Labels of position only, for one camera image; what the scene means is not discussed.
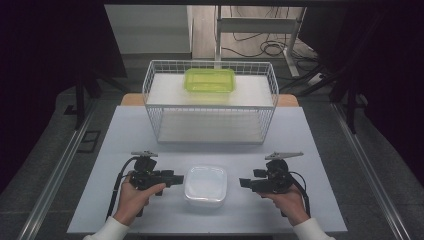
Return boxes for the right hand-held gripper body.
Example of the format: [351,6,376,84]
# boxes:
[251,151,305,195]

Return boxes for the black cables on floor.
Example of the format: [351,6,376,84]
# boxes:
[221,5,322,73]

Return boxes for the white cabinet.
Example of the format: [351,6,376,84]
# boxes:
[104,4,195,61]

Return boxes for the white metal desk frame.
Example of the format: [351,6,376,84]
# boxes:
[214,4,308,78]

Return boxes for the right hand-held gripper black cable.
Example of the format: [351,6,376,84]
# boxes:
[281,171,312,218]

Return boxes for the person's left hand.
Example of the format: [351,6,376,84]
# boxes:
[113,173,167,227]

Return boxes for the black metal stand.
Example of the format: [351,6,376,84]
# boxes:
[279,13,385,135]
[63,64,132,132]

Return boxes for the dark curtain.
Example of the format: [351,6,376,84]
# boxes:
[298,5,424,192]
[0,0,128,195]

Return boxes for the white power strip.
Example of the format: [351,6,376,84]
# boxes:
[306,72,325,87]

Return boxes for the green plastic container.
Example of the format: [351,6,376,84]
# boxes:
[183,67,237,94]

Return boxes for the left hand-held gripper black cable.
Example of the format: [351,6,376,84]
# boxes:
[105,156,140,222]

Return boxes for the white wire basket rack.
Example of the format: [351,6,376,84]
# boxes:
[142,59,280,146]

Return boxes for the tan wooden board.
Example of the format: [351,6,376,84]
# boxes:
[120,93,300,108]

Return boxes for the person's right hand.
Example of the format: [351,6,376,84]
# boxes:
[260,183,311,227]

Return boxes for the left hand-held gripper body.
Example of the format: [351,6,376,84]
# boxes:
[129,150,166,197]

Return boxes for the white translucent plastic container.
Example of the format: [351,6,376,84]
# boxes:
[183,164,229,206]

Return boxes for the hand-held gripper black cable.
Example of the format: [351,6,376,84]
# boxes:
[281,171,312,218]
[105,156,140,222]

